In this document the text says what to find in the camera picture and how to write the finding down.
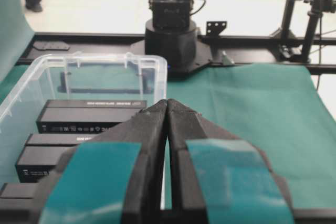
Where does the left gripper black right finger teal tape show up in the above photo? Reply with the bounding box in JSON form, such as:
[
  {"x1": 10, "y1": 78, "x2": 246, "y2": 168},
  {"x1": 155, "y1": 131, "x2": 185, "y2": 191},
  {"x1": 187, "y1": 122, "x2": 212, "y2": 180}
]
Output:
[{"x1": 167, "y1": 99, "x2": 294, "y2": 223}]

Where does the left gripper black left finger teal tape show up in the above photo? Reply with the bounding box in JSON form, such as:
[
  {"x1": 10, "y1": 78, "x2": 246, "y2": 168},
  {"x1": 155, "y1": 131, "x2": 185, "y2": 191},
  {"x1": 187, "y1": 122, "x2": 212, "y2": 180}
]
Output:
[{"x1": 34, "y1": 100, "x2": 167, "y2": 223}]

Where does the black RealSense D415 box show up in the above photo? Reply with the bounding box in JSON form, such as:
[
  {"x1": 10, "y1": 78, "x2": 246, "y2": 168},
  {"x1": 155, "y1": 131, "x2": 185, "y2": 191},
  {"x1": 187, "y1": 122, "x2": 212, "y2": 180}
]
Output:
[{"x1": 15, "y1": 133, "x2": 96, "y2": 183}]

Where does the black realsense d435i box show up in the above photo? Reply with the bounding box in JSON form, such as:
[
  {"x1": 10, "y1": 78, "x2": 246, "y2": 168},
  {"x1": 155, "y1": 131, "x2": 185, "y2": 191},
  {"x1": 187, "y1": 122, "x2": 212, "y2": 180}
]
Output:
[
  {"x1": 1, "y1": 183, "x2": 37, "y2": 199},
  {"x1": 36, "y1": 100, "x2": 147, "y2": 134}
]

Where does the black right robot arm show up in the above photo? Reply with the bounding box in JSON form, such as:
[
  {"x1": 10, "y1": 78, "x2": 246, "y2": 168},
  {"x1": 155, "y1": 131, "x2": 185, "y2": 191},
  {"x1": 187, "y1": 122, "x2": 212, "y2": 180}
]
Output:
[{"x1": 144, "y1": 0, "x2": 294, "y2": 223}]

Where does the clear plastic storage case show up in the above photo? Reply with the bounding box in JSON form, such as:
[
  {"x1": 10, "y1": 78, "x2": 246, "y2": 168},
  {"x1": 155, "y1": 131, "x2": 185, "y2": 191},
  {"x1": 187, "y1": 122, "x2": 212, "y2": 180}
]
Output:
[{"x1": 0, "y1": 51, "x2": 169, "y2": 209}]

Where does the green table cloth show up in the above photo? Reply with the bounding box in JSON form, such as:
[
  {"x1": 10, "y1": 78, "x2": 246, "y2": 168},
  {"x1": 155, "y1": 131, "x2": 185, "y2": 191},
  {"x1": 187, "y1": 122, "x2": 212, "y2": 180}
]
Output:
[{"x1": 1, "y1": 0, "x2": 335, "y2": 209}]

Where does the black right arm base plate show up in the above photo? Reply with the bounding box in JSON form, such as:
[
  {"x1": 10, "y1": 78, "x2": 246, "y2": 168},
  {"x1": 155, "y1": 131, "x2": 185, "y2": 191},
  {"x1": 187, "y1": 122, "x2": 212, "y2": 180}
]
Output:
[{"x1": 130, "y1": 20, "x2": 214, "y2": 78}]

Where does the black perforated bracket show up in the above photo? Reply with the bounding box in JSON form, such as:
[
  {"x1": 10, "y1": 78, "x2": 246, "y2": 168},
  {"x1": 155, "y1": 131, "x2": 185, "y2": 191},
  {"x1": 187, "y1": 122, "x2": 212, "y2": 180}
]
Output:
[{"x1": 206, "y1": 21, "x2": 227, "y2": 36}]

